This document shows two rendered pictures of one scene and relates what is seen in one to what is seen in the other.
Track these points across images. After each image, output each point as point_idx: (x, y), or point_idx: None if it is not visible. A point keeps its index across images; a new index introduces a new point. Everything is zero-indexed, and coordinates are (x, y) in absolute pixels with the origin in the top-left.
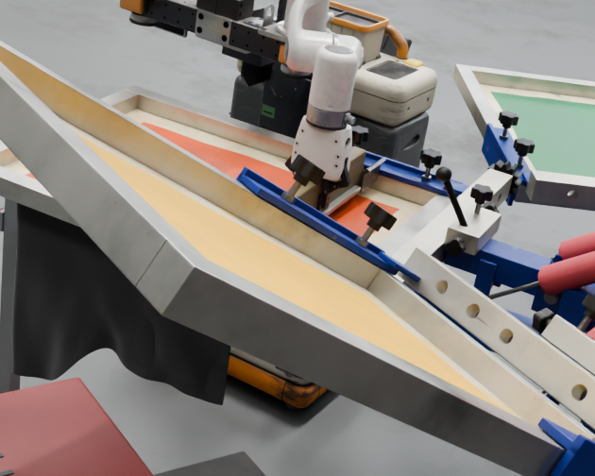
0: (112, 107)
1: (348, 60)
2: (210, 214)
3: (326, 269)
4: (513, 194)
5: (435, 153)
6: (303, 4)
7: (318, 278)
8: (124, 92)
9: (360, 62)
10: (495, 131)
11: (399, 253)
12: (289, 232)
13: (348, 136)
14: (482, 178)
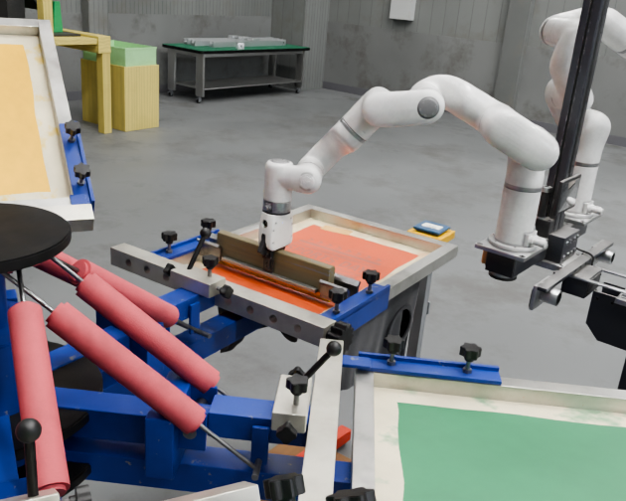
0: (415, 239)
1: (266, 164)
2: (19, 106)
3: (58, 175)
4: None
5: (337, 291)
6: (319, 142)
7: (16, 149)
8: (442, 242)
9: (297, 181)
10: (473, 364)
11: (175, 262)
12: (63, 152)
13: (265, 219)
14: (312, 312)
